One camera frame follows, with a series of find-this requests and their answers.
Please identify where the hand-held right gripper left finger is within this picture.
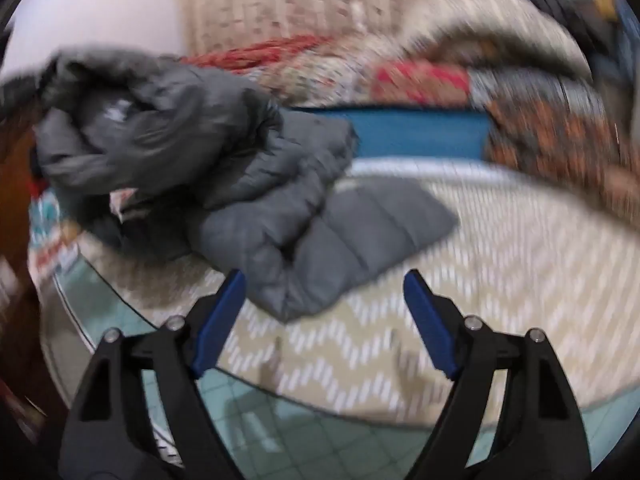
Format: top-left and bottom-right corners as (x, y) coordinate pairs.
(59, 269), (247, 480)

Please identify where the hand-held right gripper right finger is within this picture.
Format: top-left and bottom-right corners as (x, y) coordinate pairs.
(400, 269), (592, 480)

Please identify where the grey puffer jacket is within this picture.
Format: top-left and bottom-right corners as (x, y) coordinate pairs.
(0, 50), (461, 323)

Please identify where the beige chevron blanket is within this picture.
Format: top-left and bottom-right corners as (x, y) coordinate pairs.
(40, 162), (640, 428)

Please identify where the teal grid bed sheet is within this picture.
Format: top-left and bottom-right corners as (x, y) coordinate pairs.
(50, 255), (640, 480)

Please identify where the floral patchwork quilt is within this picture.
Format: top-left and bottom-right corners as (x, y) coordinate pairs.
(180, 35), (640, 211)

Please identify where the carved wooden headboard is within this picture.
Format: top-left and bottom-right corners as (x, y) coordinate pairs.
(0, 105), (66, 411)

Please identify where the cream striped blanket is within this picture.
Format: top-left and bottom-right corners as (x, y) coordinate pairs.
(400, 0), (596, 86)

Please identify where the beige patterned curtain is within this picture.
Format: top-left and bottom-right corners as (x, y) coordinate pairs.
(185, 0), (501, 56)

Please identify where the dark cloth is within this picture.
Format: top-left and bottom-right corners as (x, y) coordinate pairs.
(505, 0), (621, 81)

